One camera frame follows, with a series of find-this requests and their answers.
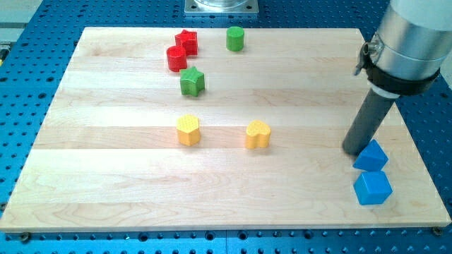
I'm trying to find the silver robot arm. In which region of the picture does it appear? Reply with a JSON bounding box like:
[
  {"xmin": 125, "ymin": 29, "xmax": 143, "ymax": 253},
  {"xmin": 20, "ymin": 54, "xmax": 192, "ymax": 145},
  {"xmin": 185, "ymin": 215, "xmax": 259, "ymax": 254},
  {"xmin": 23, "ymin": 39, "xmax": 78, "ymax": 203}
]
[{"xmin": 356, "ymin": 0, "xmax": 451, "ymax": 99}]

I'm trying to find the yellow heart block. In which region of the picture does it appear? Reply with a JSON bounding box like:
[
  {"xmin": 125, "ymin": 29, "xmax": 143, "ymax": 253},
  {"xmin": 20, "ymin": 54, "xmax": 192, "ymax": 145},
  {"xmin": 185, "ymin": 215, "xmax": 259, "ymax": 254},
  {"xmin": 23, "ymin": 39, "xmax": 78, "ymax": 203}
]
[{"xmin": 245, "ymin": 120, "xmax": 271, "ymax": 149}]

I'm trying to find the yellow hexagon block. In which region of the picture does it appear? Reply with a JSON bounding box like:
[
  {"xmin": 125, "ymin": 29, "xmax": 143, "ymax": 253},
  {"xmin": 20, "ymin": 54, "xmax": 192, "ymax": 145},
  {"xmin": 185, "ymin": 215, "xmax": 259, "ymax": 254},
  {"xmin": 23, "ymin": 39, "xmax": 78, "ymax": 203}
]
[{"xmin": 176, "ymin": 114, "xmax": 201, "ymax": 146}]

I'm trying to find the green star block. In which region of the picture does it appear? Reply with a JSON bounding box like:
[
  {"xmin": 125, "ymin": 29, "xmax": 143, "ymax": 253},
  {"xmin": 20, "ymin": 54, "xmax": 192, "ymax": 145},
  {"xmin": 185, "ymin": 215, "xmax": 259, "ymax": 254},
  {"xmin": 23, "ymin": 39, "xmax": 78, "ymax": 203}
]
[{"xmin": 179, "ymin": 66, "xmax": 205, "ymax": 97}]

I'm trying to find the light wooden board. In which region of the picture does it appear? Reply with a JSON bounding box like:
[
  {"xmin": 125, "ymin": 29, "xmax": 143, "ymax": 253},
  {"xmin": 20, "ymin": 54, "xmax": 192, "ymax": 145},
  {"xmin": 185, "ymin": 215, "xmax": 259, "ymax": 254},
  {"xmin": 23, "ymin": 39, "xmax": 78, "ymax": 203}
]
[{"xmin": 1, "ymin": 27, "xmax": 451, "ymax": 232}]

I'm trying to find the red cylinder block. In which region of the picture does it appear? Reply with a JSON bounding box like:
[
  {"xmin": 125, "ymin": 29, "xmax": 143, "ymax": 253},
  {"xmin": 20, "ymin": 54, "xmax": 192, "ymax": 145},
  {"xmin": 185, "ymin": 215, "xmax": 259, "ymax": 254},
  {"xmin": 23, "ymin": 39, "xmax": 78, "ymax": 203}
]
[{"xmin": 166, "ymin": 45, "xmax": 187, "ymax": 72}]

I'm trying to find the green cylinder block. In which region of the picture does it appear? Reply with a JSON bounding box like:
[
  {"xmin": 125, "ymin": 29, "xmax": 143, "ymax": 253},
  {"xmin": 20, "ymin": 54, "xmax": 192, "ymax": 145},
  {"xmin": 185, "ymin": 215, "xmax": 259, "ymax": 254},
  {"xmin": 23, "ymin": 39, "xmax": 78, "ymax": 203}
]
[{"xmin": 226, "ymin": 26, "xmax": 244, "ymax": 52}]

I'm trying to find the red star block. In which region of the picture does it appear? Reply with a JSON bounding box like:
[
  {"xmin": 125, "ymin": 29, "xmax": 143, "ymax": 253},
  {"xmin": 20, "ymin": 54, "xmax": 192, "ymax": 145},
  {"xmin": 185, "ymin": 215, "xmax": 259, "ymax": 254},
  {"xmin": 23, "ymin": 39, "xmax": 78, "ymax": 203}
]
[{"xmin": 174, "ymin": 30, "xmax": 198, "ymax": 56}]

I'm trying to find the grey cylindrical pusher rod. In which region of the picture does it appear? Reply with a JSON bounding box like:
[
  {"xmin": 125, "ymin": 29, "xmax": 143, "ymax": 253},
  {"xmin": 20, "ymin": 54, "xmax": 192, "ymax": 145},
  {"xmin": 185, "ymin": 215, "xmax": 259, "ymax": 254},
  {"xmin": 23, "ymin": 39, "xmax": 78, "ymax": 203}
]
[{"xmin": 343, "ymin": 85, "xmax": 400, "ymax": 156}]

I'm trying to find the blue triangle block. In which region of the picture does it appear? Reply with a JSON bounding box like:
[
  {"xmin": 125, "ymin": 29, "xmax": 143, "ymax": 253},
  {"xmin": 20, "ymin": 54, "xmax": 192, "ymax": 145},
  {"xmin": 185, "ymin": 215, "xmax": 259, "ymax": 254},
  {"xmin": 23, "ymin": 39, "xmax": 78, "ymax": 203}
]
[{"xmin": 352, "ymin": 140, "xmax": 388, "ymax": 171}]

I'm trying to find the blue cube block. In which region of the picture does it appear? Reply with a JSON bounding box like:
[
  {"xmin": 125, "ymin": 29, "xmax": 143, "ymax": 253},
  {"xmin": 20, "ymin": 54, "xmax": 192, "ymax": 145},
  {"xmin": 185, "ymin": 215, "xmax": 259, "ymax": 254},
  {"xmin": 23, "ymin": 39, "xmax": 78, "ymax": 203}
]
[{"xmin": 353, "ymin": 171, "xmax": 393, "ymax": 205}]

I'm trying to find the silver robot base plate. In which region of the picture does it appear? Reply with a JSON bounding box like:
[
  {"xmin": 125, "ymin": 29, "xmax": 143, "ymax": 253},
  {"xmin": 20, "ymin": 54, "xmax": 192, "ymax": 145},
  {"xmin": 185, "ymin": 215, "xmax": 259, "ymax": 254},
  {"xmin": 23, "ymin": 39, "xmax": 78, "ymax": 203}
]
[{"xmin": 184, "ymin": 0, "xmax": 259, "ymax": 16}]

